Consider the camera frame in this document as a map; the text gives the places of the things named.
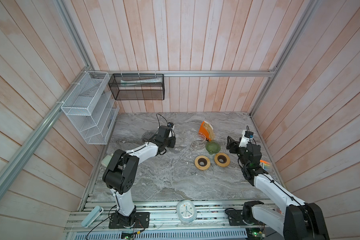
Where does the clear glass cup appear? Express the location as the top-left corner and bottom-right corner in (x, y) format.
(191, 134), (207, 151)

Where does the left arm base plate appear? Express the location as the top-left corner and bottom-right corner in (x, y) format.
(109, 212), (150, 229)

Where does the white analog clock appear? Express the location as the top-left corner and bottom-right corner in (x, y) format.
(176, 200), (198, 224)

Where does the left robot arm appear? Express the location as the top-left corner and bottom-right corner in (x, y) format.
(102, 122), (176, 227)

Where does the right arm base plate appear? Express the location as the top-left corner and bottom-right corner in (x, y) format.
(225, 208), (264, 226)

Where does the orange coffee filter box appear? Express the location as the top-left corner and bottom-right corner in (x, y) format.
(199, 121), (216, 142)

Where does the white wire mesh shelf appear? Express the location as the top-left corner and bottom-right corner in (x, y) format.
(62, 71), (120, 145)

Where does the wooden dripper ring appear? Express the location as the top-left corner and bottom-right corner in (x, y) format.
(194, 155), (211, 171)
(214, 152), (231, 168)

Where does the coloured marker pack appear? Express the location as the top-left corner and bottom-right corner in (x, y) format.
(260, 160), (272, 171)

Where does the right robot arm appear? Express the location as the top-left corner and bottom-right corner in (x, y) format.
(227, 134), (330, 240)

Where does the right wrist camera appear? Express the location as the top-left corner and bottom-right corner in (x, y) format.
(239, 130), (254, 148)

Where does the green glass dripper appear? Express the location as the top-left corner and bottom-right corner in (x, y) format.
(206, 141), (221, 155)

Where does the black mesh basket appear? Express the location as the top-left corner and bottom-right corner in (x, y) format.
(108, 73), (165, 101)

